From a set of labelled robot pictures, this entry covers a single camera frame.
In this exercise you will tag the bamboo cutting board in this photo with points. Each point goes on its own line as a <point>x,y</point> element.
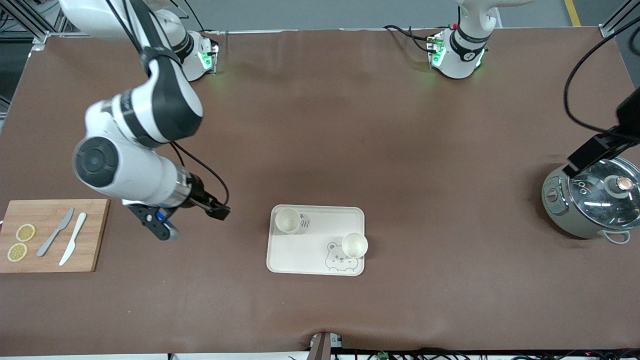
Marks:
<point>92,235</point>

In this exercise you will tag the brown table cover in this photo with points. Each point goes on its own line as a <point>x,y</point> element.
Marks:
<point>320,125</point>

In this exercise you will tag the lemon slice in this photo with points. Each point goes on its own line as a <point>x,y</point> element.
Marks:
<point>25,232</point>
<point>17,252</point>

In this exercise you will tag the grey electric cooking pot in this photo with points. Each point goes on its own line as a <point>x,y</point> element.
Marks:
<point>555,200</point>

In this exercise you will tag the cream bear print tray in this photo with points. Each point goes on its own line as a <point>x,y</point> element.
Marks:
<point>305,250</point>

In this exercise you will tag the aluminium frame post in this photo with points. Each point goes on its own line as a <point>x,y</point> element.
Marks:
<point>40,42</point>
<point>607,31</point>

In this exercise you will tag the glass pot lid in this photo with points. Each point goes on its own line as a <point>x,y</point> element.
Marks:
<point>595,200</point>

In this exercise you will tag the grey plastic knife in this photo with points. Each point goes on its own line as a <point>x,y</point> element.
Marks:
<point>56,231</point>

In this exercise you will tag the white paper cup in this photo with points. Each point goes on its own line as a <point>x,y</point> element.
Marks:
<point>287,220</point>
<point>354,245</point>

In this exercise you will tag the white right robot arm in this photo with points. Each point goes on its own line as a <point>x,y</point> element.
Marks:
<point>145,175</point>

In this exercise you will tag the white plastic knife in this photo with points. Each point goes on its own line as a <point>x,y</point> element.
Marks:
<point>73,239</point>

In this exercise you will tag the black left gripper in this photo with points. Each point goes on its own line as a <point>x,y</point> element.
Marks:
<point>626,116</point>

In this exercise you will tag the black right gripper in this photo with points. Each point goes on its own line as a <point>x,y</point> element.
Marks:
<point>198,198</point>

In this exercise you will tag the metal camera stand bracket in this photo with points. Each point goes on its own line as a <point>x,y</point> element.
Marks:
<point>322,346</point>

